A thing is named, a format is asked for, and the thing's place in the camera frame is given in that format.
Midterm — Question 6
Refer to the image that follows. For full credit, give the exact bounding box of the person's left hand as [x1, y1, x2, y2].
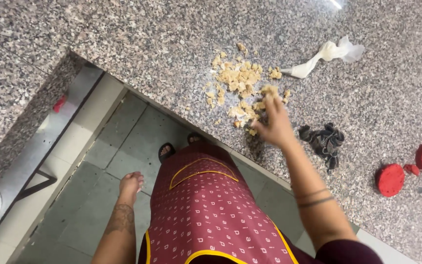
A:
[119, 172, 145, 201]

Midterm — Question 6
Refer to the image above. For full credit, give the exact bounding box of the person's right hand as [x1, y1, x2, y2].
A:
[251, 95, 296, 148]

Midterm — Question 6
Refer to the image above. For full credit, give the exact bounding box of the beige cake crumb clump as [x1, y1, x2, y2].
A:
[260, 84, 280, 99]

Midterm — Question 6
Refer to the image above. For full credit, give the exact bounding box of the person's black sandal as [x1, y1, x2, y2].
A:
[158, 142, 176, 164]
[187, 132, 205, 145]

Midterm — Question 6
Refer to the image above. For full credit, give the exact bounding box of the maroon patterned apron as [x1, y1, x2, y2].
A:
[138, 142, 300, 264]

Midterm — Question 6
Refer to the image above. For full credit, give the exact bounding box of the small red object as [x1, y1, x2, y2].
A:
[52, 95, 67, 113]

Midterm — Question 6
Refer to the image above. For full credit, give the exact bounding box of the steel cabinet front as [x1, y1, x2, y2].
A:
[0, 62, 105, 253]

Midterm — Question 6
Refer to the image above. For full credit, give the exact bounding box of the pile of beige cake crumbs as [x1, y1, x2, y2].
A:
[182, 43, 292, 137]

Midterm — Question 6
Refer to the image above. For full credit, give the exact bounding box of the dark striped cloth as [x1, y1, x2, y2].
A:
[298, 122, 346, 174]

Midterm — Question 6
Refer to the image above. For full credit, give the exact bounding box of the white piping bag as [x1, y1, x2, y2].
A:
[280, 35, 365, 79]

